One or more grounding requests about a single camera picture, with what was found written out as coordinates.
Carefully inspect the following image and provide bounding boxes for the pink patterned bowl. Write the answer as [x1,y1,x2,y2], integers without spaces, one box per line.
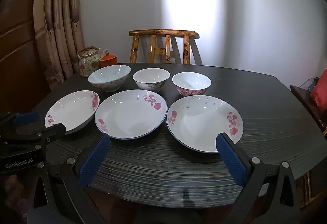
[172,72,212,98]

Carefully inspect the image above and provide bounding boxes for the white plate pink flowers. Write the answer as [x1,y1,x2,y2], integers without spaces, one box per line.
[45,90,100,135]

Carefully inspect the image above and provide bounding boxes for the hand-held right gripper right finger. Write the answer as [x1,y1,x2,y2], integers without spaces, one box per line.
[216,132,300,224]

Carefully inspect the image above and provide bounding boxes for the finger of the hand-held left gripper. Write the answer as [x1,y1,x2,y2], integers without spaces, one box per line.
[0,111,40,135]
[0,123,66,149]

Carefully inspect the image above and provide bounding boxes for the tangled blue cable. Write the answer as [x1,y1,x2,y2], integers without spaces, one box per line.
[301,77,318,92]

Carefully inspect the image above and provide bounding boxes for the floral ceramic teapot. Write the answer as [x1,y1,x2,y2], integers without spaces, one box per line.
[77,46,109,77]

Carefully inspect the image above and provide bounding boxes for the brown wooden door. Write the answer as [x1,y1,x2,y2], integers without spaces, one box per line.
[0,0,52,114]

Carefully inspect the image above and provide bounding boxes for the dark wooden side table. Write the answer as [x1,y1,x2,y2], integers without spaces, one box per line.
[290,85,327,135]

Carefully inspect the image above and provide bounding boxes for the large white plate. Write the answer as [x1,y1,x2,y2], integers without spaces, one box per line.
[88,65,132,93]

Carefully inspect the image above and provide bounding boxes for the yellow wooden frame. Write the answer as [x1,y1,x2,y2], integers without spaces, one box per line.
[296,170,320,208]

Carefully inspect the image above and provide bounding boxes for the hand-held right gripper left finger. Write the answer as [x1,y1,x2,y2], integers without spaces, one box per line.
[27,133,111,224]

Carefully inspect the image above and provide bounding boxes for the wooden bamboo-style chair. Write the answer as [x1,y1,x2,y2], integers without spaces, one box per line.
[129,29,202,65]

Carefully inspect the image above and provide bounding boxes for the white bowl grey pattern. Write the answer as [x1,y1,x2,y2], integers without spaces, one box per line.
[132,68,171,93]

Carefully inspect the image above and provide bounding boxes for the red plastic bag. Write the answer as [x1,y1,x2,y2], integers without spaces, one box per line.
[310,68,327,114]

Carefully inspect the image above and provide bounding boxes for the blue-rimmed plate pink flowers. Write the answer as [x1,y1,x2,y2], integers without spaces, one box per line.
[95,89,168,140]
[166,95,244,153]

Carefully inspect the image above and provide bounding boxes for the orange lidded cup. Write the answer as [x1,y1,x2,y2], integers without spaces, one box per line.
[99,52,118,68]

